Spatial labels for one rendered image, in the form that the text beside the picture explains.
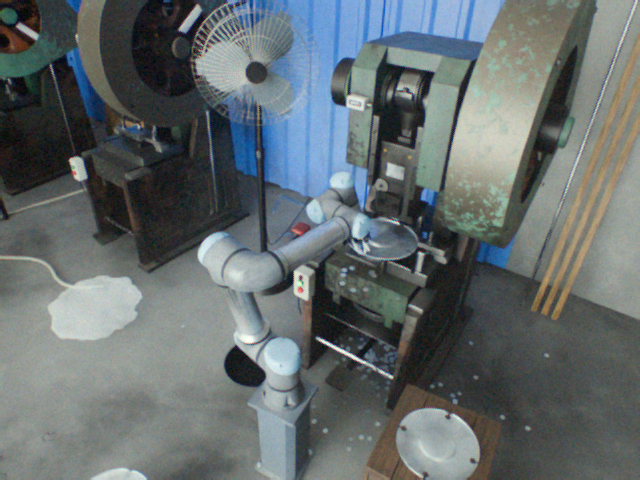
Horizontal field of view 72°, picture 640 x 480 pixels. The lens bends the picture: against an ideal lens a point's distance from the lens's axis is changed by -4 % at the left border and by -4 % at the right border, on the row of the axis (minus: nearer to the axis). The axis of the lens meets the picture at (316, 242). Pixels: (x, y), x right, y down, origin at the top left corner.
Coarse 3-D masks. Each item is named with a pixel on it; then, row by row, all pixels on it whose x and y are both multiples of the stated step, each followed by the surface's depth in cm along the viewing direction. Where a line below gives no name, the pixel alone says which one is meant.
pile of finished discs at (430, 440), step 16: (416, 416) 165; (432, 416) 165; (400, 432) 160; (416, 432) 160; (432, 432) 159; (448, 432) 160; (464, 432) 160; (400, 448) 155; (416, 448) 155; (432, 448) 154; (448, 448) 154; (464, 448) 155; (416, 464) 150; (432, 464) 150; (448, 464) 150; (464, 464) 150
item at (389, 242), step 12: (372, 228) 191; (384, 228) 191; (396, 228) 191; (408, 228) 191; (372, 240) 182; (384, 240) 182; (396, 240) 183; (408, 240) 184; (372, 252) 176; (384, 252) 177; (396, 252) 177
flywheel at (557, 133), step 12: (564, 72) 154; (564, 84) 161; (552, 96) 162; (552, 108) 135; (564, 108) 134; (552, 120) 134; (564, 120) 133; (540, 132) 136; (552, 132) 134; (564, 132) 135; (540, 144) 138; (552, 144) 136; (564, 144) 137; (540, 156) 165; (528, 168) 169; (528, 180) 168
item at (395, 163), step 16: (384, 144) 169; (400, 144) 167; (384, 160) 172; (400, 160) 168; (384, 176) 175; (400, 176) 171; (384, 192) 176; (400, 192) 175; (384, 208) 179; (400, 208) 176
